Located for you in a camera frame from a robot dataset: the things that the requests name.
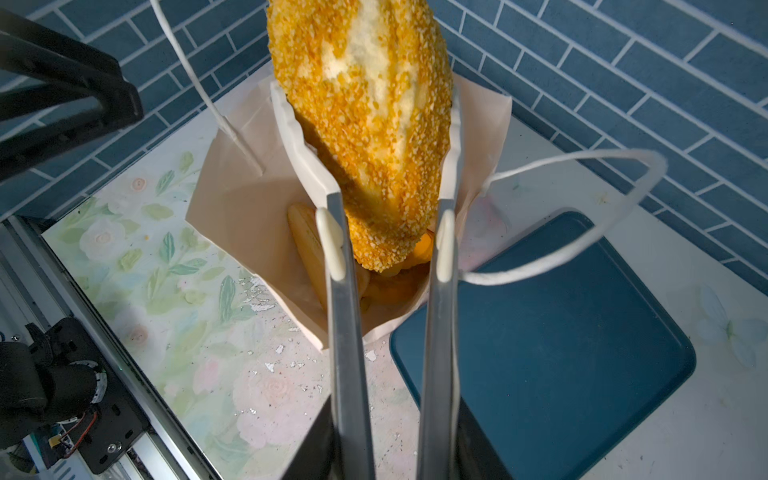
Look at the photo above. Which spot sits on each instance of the large seeded oval loaf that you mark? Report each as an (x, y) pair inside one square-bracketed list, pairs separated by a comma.
[(371, 85)]

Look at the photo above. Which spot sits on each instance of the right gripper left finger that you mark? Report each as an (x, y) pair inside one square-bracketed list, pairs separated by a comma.
[(314, 458)]

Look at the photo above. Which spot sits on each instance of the dark teal tray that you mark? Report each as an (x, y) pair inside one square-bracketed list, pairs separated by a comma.
[(559, 368)]

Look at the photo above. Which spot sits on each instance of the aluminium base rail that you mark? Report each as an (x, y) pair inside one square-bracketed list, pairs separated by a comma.
[(74, 404)]

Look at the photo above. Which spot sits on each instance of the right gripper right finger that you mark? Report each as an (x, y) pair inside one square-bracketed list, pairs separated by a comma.
[(476, 457)]

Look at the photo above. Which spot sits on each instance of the white paper bread bag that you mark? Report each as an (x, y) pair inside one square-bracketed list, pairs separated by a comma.
[(247, 183)]

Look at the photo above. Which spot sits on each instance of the metal tongs white tips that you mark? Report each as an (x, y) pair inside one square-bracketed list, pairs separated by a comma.
[(338, 445)]

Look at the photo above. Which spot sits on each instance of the orange oval bread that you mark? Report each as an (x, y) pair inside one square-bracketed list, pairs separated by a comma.
[(422, 252)]

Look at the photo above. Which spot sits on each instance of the striped long bread roll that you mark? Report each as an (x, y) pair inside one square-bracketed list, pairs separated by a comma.
[(301, 220)]

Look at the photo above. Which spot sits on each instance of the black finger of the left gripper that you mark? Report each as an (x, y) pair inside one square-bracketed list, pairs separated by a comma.
[(67, 71)]

